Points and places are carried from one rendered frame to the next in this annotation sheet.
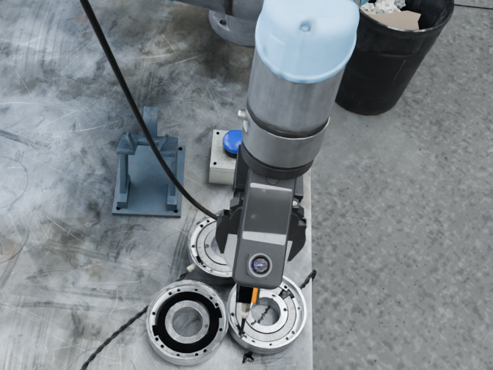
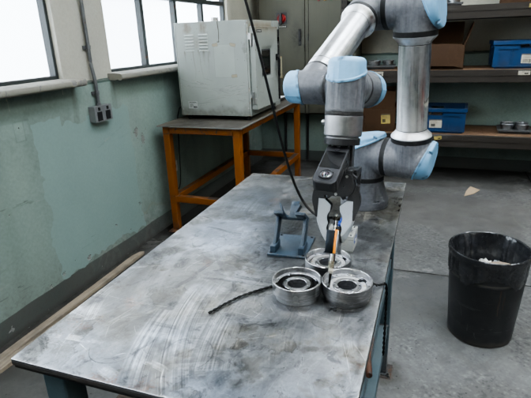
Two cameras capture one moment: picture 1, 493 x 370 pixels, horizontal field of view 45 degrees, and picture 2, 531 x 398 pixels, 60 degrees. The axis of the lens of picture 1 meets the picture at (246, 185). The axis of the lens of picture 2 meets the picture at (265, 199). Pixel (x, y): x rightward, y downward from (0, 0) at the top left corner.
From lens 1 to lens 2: 0.66 m
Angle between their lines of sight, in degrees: 43
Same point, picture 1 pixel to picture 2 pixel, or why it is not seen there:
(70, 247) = (239, 263)
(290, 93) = (338, 89)
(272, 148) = (333, 124)
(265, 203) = (332, 156)
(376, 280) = not seen: outside the picture
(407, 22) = not seen: hidden behind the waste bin
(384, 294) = not seen: outside the picture
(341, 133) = (460, 356)
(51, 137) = (242, 231)
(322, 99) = (352, 93)
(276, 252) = (334, 171)
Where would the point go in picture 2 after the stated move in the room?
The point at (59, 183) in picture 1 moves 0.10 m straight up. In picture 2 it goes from (241, 244) to (239, 209)
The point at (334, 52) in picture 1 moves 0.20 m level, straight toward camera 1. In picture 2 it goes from (353, 68) to (300, 77)
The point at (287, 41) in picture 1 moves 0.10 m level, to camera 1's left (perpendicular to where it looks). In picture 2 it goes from (334, 65) to (285, 65)
